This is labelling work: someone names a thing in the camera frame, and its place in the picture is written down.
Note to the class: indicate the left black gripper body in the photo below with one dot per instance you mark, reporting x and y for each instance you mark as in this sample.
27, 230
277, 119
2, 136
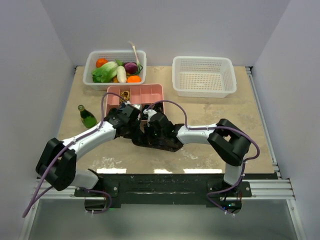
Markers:
134, 130

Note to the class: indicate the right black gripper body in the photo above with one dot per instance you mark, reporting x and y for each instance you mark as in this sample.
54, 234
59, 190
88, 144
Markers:
152, 132

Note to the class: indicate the brown patterned tie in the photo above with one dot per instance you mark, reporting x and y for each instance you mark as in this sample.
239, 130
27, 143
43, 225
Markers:
158, 143

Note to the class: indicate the pink divided organizer tray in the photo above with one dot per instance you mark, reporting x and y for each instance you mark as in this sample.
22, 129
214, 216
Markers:
144, 94

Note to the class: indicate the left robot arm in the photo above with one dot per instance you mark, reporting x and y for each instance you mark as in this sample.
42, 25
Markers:
59, 157

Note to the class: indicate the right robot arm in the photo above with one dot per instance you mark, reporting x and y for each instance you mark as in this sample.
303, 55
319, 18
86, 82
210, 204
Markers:
226, 139

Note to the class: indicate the rolled black orange tie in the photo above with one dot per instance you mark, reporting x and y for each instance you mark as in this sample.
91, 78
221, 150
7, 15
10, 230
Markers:
158, 107

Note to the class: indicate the rolled yellow tie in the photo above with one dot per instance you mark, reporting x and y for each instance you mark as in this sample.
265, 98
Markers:
125, 96

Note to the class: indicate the green glass bottle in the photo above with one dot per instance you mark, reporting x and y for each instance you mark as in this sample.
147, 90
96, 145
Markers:
87, 118

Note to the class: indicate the orange front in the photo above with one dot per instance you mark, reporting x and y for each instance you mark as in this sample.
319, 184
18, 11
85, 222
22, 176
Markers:
133, 79

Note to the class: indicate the white radish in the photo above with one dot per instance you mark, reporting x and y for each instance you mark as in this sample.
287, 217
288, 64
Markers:
121, 74

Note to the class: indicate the green lettuce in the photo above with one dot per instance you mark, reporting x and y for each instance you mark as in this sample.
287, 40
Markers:
105, 73

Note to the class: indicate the purple onion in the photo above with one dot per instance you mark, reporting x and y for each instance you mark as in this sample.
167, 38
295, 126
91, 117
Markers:
131, 68

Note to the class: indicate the white empty basket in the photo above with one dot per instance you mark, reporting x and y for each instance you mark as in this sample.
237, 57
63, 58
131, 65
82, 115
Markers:
203, 77

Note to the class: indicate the green onion stalk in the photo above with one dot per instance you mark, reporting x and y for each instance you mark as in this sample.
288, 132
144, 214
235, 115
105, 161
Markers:
139, 67

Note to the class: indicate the orange tomato back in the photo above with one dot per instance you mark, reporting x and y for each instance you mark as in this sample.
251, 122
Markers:
100, 62

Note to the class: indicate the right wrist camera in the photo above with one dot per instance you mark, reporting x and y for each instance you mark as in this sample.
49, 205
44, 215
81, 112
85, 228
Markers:
149, 113

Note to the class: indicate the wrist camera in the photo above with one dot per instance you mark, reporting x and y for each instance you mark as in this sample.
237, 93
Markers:
149, 113
137, 106

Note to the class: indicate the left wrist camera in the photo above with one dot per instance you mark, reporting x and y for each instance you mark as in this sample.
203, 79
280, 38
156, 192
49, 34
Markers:
137, 106

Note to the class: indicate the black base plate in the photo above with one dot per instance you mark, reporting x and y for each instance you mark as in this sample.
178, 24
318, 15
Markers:
115, 190

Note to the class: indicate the aluminium frame rail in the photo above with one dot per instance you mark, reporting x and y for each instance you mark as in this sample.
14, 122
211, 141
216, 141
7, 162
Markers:
275, 189

